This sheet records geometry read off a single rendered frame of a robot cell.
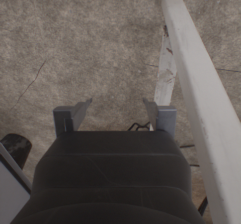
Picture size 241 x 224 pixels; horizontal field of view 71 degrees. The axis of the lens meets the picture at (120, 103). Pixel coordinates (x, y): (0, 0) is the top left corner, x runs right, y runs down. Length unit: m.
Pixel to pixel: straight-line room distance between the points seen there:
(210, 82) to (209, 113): 0.09
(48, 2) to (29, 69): 0.43
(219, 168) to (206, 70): 0.22
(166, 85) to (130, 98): 0.40
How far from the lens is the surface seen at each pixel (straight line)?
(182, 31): 0.55
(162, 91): 0.76
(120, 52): 0.94
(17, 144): 1.73
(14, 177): 0.60
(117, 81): 1.03
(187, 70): 0.41
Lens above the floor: 0.85
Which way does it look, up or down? 49 degrees down
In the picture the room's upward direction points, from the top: 169 degrees counter-clockwise
